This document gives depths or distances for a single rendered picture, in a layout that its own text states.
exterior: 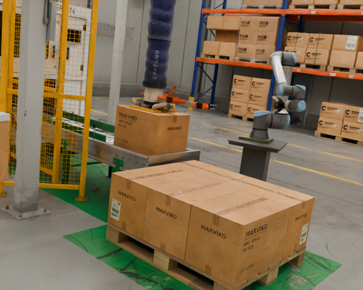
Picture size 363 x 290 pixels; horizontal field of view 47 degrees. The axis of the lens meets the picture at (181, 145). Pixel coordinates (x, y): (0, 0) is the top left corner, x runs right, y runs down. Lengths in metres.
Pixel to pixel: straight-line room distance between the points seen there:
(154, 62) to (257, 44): 7.99
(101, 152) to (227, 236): 1.86
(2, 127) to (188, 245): 1.35
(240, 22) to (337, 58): 2.97
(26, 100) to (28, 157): 0.48
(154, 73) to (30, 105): 1.11
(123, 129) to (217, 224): 1.75
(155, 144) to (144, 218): 0.90
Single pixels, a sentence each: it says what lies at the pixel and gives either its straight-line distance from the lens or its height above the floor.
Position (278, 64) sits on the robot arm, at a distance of 3.97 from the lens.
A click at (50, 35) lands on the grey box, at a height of 1.51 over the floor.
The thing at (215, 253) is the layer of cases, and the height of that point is 0.30.
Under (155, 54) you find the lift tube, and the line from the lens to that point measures 3.89.
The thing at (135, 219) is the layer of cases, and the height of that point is 0.27.
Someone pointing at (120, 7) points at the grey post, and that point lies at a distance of 6.91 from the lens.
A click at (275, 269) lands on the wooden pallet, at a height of 0.10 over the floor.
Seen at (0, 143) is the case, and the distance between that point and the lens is 2.62.
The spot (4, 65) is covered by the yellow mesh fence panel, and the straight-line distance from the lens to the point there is 4.09.
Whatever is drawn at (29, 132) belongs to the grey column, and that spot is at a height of 0.72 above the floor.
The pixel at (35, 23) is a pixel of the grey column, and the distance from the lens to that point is 3.62.
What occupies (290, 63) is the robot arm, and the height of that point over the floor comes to 1.53.
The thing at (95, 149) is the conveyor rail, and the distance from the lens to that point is 4.13.
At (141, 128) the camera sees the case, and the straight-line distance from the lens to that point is 3.85.
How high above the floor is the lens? 1.43
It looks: 11 degrees down
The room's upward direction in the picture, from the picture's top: 7 degrees clockwise
